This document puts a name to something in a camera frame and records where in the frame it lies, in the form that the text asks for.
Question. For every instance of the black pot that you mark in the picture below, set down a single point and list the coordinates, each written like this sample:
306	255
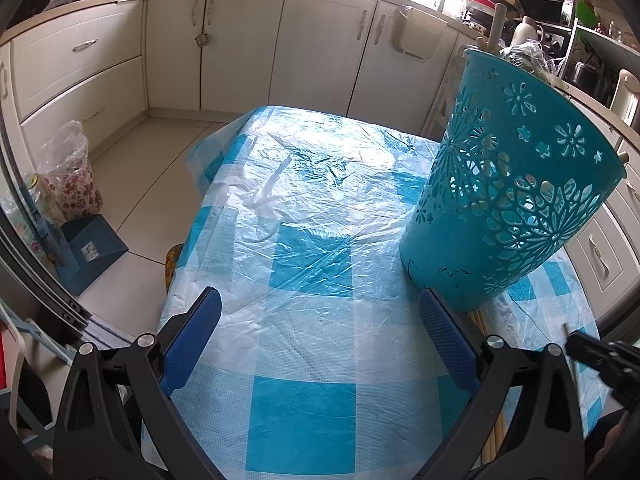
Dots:
592	80

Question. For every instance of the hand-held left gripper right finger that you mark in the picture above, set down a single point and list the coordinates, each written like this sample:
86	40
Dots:
447	340

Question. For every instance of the floral trash bin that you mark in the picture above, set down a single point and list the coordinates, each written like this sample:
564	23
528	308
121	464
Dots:
70	180

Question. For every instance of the patterned slipper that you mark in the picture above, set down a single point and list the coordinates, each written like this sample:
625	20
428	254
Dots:
174	270

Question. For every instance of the teal perforated plastic basket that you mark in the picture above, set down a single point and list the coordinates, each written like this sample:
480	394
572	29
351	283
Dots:
450	260

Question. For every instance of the white thermos jug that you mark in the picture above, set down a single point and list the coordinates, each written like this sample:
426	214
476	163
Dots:
524	32

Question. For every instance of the white drawer cabinet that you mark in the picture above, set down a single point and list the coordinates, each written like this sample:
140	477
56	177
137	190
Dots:
610	240

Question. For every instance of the white electric kettle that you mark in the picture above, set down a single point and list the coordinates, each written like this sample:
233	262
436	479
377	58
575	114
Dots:
627	95

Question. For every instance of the grey sliding door frame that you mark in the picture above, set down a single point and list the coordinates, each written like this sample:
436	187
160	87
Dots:
45	270

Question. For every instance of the white base kitchen cabinets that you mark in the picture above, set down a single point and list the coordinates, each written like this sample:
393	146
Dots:
325	35

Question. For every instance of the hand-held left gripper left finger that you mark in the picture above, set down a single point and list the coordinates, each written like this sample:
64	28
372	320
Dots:
192	340

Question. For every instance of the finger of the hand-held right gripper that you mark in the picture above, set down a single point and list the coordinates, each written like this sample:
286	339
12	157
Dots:
615	365

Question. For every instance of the blue dustpan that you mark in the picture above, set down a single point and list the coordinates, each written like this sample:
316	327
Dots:
90	250

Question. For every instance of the white counter shelf rack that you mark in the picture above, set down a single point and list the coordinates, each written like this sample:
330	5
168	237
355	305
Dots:
607	39

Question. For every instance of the white hanging door bin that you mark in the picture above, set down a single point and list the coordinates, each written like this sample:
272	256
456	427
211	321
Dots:
417	35

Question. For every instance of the plastic bag of greens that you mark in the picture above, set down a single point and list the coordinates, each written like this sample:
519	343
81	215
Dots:
530	57

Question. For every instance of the blue checked tablecloth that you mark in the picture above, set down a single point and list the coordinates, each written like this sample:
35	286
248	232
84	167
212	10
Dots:
300	410

